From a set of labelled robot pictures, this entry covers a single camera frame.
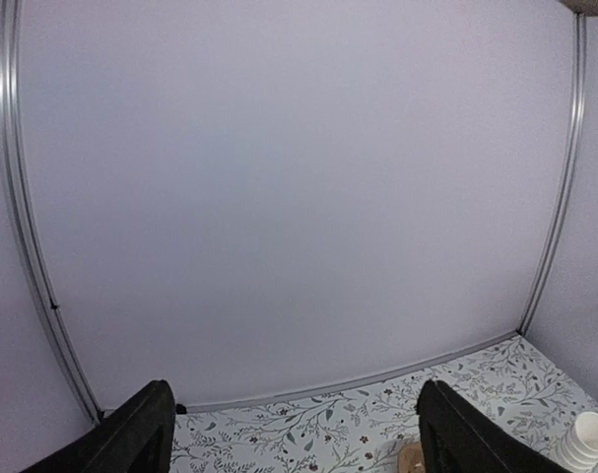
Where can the left aluminium frame post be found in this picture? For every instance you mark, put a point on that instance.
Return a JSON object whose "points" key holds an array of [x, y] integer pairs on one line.
{"points": [[14, 173]]}

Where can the floral patterned table mat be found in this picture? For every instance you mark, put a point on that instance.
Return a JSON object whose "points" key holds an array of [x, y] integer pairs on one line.
{"points": [[362, 429]]}

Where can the brown cardboard cup carrier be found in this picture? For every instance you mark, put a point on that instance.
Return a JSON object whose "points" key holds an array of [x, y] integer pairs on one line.
{"points": [[411, 459]]}

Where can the stack of white paper cups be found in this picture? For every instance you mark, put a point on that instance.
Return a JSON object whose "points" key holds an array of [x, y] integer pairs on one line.
{"points": [[577, 450]]}

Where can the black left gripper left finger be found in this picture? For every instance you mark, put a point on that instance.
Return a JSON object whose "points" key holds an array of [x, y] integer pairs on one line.
{"points": [[137, 437]]}

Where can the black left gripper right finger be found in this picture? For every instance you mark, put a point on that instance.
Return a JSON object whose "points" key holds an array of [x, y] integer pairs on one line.
{"points": [[457, 437]]}

